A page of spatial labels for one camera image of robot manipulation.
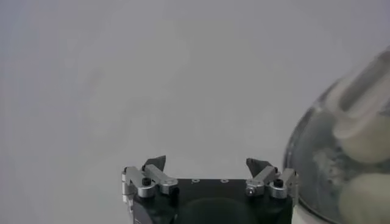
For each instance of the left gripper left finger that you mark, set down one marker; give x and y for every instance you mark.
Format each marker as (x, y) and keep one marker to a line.
(146, 182)

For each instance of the white steamed baozi bun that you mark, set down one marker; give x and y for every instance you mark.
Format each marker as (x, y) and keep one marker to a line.
(365, 201)

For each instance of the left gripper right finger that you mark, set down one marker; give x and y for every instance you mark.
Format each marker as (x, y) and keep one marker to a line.
(262, 179)

